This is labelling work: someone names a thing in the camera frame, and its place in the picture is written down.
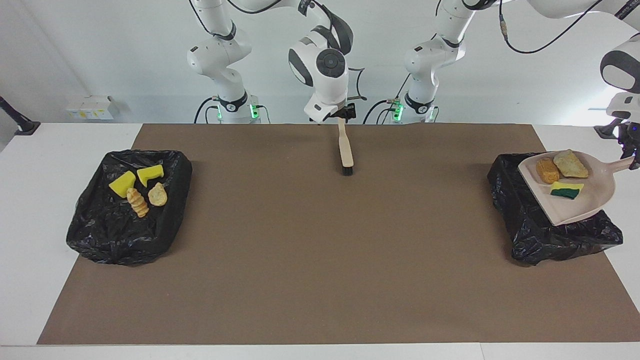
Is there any beige brush with black bristles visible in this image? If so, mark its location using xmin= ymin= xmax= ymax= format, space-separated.
xmin=337 ymin=117 xmax=355 ymax=177

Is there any beige plastic dustpan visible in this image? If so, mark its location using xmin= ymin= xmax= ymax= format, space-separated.
xmin=517 ymin=150 xmax=637 ymax=227

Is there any orange striped bread piece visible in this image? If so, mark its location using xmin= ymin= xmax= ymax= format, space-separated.
xmin=552 ymin=149 xmax=590 ymax=179
xmin=125 ymin=187 xmax=150 ymax=219

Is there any brown peanut shaped piece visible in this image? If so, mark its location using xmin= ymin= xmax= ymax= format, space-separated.
xmin=536 ymin=158 xmax=561 ymax=184

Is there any pale crumbly cracker piece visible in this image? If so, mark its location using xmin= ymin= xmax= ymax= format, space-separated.
xmin=148 ymin=182 xmax=169 ymax=207

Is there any notched yellow sponge piece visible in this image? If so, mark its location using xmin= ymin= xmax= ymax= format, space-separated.
xmin=136 ymin=164 xmax=165 ymax=188

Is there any green and yellow sponge piece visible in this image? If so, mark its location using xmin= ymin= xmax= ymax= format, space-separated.
xmin=108 ymin=170 xmax=137 ymax=199

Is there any black bag lined bin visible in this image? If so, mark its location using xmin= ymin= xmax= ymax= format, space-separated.
xmin=487 ymin=150 xmax=624 ymax=266
xmin=66 ymin=148 xmax=194 ymax=266

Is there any brown table mat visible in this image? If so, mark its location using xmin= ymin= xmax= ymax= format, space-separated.
xmin=37 ymin=123 xmax=640 ymax=346

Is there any black base cable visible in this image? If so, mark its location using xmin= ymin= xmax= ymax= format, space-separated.
xmin=363 ymin=99 xmax=397 ymax=125
xmin=194 ymin=96 xmax=222 ymax=124

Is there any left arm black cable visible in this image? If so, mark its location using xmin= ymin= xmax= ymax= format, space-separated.
xmin=497 ymin=0 xmax=608 ymax=55

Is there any white wall socket box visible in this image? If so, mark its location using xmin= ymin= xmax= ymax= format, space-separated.
xmin=65 ymin=95 xmax=121 ymax=121

